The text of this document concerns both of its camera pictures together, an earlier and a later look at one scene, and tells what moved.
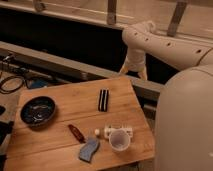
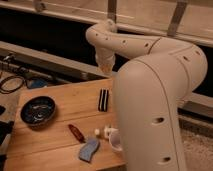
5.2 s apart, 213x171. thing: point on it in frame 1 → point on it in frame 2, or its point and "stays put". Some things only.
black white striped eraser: [103, 100] stays put
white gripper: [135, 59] → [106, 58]
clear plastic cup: [119, 139] stays put
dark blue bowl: [38, 110] stays put
